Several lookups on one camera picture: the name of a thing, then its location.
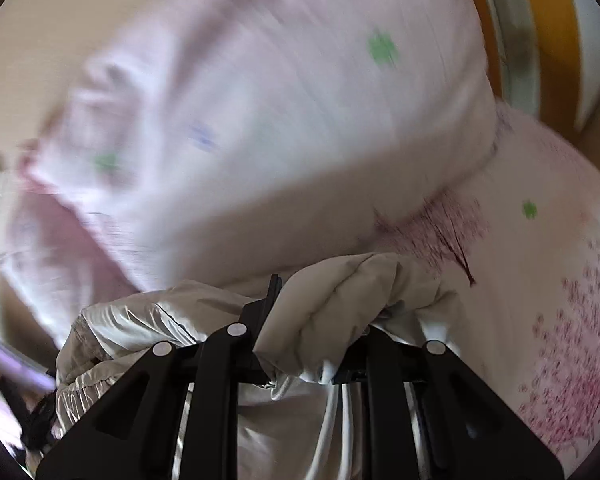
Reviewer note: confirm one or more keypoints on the pink floral pillow right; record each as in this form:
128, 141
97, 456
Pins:
223, 140

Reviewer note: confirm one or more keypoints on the beige puffer jacket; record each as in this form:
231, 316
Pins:
300, 425

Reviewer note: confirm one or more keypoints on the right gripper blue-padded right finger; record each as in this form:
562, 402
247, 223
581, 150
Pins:
427, 415

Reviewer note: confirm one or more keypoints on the pink floral bed sheet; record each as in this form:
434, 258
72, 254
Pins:
519, 241

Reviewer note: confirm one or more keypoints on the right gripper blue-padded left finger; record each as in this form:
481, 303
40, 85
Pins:
173, 414

